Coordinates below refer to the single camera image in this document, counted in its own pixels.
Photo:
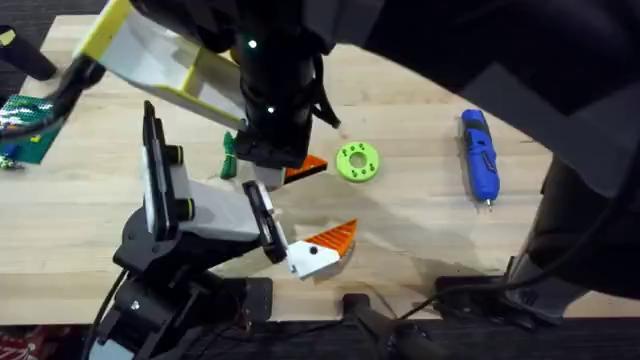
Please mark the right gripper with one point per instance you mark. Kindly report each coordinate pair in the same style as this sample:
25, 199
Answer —
277, 125

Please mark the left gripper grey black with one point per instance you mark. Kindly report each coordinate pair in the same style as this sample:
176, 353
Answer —
220, 215

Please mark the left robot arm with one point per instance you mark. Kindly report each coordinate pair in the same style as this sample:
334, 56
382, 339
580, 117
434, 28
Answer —
165, 280

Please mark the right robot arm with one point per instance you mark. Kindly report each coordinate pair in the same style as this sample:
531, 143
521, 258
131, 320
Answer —
500, 45

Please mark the green toy vegetable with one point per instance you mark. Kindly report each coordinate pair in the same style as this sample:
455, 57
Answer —
229, 162

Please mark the blue electric screwdriver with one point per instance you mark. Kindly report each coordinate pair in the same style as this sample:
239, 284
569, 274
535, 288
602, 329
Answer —
480, 150

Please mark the orange ribbed wedge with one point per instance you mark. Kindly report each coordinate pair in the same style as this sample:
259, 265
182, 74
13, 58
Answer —
307, 166

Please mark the green disc with holes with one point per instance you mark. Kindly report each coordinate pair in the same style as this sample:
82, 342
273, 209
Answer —
371, 162

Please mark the black upright left wrist plate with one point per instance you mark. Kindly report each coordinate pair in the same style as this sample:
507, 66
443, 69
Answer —
154, 170

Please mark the white tub with yellow rim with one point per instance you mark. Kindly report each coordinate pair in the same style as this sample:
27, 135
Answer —
145, 60

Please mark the green board with toy blocks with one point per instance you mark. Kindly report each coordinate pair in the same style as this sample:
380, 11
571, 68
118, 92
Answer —
20, 112

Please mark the black tube with yellow tag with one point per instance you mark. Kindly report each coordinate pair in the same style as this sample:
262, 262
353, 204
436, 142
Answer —
25, 55

